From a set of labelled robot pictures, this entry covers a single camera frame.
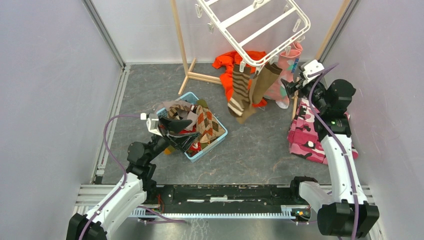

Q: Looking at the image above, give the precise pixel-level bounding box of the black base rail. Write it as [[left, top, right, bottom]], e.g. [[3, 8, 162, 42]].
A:
[[135, 184, 313, 220]]

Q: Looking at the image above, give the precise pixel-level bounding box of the light blue basket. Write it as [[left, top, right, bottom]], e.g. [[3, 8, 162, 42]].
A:
[[155, 91, 229, 163]]

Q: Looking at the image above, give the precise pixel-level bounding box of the wooden drying rack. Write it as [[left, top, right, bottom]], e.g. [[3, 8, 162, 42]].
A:
[[169, 0, 353, 122]]

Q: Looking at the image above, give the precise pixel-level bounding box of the brown beige striped sock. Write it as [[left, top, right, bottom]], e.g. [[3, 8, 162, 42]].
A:
[[227, 64, 251, 118]]

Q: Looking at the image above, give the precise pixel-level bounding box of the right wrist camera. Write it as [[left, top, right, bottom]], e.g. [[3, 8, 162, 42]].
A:
[[299, 59, 325, 86]]

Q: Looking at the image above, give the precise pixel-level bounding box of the argyle patterned sock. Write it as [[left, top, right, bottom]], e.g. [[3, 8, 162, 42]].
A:
[[194, 105, 226, 144]]

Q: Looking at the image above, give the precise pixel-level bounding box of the pile of socks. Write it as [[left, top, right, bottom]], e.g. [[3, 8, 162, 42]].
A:
[[158, 99, 227, 158]]

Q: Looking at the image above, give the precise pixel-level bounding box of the pink sock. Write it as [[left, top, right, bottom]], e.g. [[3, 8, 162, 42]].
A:
[[278, 42, 303, 76], [263, 55, 299, 109]]

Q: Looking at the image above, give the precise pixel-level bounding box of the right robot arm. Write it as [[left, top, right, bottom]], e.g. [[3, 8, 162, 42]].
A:
[[282, 77, 380, 240]]

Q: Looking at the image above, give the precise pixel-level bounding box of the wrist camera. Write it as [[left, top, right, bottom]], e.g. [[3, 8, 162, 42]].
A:
[[299, 59, 325, 86], [140, 112, 162, 136]]

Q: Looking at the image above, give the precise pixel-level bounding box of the pink camouflage backpack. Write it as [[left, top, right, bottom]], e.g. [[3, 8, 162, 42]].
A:
[[286, 97, 360, 166]]

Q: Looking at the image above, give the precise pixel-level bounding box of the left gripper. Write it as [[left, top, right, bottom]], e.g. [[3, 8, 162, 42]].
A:
[[145, 115, 201, 163]]

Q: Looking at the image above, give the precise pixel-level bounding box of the white clip hanger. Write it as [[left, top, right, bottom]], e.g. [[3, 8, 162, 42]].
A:
[[195, 0, 311, 71]]

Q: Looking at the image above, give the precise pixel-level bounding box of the brown tan sock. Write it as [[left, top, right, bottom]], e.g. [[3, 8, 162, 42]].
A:
[[236, 71, 259, 124], [252, 62, 282, 104]]

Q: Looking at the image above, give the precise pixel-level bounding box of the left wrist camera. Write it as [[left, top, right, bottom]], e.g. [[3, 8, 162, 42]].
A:
[[140, 112, 162, 136]]

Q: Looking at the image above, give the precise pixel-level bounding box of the orange shirt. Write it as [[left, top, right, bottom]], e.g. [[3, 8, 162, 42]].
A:
[[212, 50, 268, 108]]

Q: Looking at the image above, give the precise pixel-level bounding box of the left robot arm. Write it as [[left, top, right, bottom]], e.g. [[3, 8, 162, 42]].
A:
[[66, 113, 200, 240]]

